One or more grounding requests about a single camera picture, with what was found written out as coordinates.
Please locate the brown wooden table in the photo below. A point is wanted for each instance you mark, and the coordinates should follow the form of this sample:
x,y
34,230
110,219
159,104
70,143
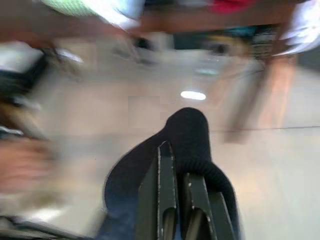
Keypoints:
x,y
200,23

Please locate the dark navy buttoned garment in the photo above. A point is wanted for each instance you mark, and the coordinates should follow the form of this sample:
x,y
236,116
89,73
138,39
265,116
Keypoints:
x,y
190,130

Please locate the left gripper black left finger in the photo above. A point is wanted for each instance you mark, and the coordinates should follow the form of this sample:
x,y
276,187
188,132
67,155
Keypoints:
x,y
166,187

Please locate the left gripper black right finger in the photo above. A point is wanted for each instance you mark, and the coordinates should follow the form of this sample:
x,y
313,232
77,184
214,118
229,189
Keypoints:
x,y
210,215

